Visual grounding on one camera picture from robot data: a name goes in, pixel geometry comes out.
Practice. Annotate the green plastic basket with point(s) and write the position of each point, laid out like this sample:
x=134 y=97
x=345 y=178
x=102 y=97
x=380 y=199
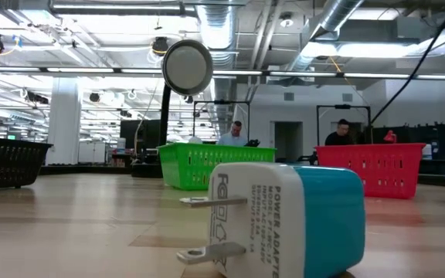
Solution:
x=191 y=166

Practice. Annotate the blue white power adapter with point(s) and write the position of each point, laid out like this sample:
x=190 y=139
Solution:
x=323 y=224

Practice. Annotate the red plastic basket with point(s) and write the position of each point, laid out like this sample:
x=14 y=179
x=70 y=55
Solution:
x=369 y=173

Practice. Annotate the black background monitor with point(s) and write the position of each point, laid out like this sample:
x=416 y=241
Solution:
x=145 y=133

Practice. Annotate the black desk lamp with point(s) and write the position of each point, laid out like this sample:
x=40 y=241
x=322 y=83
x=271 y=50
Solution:
x=187 y=67

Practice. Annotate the white background cabinet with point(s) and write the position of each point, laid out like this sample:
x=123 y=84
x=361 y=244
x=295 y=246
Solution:
x=91 y=152

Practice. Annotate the white round pillar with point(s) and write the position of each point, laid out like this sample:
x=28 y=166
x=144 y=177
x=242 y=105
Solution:
x=64 y=123

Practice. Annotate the red background desk lamp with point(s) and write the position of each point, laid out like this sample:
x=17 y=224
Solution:
x=390 y=137

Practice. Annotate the white wipes canister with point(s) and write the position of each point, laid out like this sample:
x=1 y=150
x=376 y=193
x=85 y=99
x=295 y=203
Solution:
x=426 y=151

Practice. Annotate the black plastic basket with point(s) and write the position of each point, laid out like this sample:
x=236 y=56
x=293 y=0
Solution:
x=6 y=162

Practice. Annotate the black background station frame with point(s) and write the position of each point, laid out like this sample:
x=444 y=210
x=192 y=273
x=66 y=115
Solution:
x=222 y=102
x=342 y=106

